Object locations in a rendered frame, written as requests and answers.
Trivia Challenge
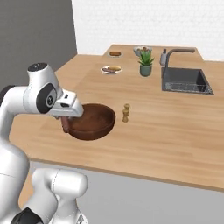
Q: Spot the brown wooden bowl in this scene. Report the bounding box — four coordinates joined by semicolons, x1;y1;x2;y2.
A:
61;102;116;142

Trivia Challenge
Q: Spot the dark grey tap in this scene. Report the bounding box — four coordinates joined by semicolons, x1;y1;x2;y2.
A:
162;47;196;79

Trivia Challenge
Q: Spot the white plate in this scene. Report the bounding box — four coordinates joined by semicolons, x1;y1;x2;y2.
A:
100;65;123;75
108;51;123;59

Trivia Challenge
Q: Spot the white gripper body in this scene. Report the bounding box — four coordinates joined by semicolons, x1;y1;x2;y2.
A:
52;97;85;119

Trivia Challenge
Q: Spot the grey bowl with food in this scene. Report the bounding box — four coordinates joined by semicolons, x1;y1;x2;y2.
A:
133;45;153;58

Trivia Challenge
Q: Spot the grey soap dispenser bottle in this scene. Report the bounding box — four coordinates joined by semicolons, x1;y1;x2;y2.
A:
159;48;168;67

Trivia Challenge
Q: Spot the green plant in pot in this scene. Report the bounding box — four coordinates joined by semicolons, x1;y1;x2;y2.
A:
137;49;155;78

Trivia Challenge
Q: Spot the dark grey sink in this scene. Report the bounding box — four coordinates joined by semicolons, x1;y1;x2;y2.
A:
160;66;215;96

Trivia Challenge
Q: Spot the wooden pepper mill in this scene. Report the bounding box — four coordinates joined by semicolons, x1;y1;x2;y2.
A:
122;103;131;123

